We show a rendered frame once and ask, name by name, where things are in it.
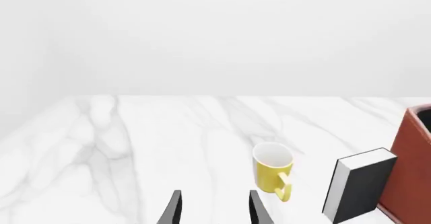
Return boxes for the yellow mug white inside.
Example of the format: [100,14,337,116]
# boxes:
[252,141,294,202]

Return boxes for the black book white pages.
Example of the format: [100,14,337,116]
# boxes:
[321,147,399,224]

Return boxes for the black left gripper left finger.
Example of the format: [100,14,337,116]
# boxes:
[156,190,183,224]

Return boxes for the red-brown desk caddy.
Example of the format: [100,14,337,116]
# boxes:
[376,103,431,224]

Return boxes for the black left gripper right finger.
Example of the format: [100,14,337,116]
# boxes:
[249,190,275,224]

